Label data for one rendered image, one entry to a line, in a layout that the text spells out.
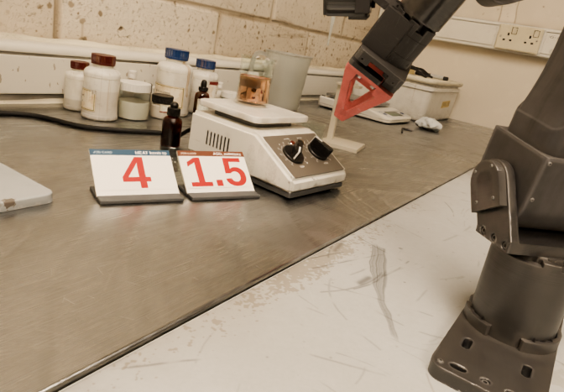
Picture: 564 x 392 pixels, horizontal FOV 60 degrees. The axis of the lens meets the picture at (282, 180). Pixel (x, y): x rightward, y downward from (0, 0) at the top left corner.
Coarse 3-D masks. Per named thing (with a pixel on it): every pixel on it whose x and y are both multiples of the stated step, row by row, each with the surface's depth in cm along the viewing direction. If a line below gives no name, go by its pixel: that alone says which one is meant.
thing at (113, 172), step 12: (96, 156) 52; (108, 156) 53; (120, 156) 54; (132, 156) 54; (144, 156) 55; (156, 156) 56; (96, 168) 51; (108, 168) 52; (120, 168) 53; (132, 168) 54; (144, 168) 54; (156, 168) 55; (168, 168) 56; (108, 180) 51; (120, 180) 52; (132, 180) 53; (144, 180) 54; (156, 180) 54; (168, 180) 55
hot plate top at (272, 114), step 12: (216, 108) 67; (228, 108) 66; (240, 108) 67; (252, 108) 69; (264, 108) 71; (276, 108) 73; (252, 120) 63; (264, 120) 64; (276, 120) 66; (288, 120) 68; (300, 120) 70
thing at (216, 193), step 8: (176, 152) 58; (184, 176) 56; (248, 176) 61; (184, 184) 56; (184, 192) 56; (192, 192) 56; (200, 192) 56; (208, 192) 57; (216, 192) 57; (224, 192) 58; (232, 192) 58; (240, 192) 59; (248, 192) 60; (256, 192) 60; (192, 200) 55; (200, 200) 55
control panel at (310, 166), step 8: (264, 136) 63; (272, 136) 64; (280, 136) 65; (288, 136) 66; (296, 136) 68; (304, 136) 69; (312, 136) 70; (272, 144) 63; (280, 144) 64; (288, 144) 65; (304, 144) 67; (280, 152) 62; (304, 152) 66; (288, 160) 62; (304, 160) 64; (312, 160) 66; (320, 160) 67; (328, 160) 68; (336, 160) 69; (288, 168) 61; (296, 168) 62; (304, 168) 63; (312, 168) 64; (320, 168) 65; (328, 168) 67; (336, 168) 68; (296, 176) 60; (304, 176) 62
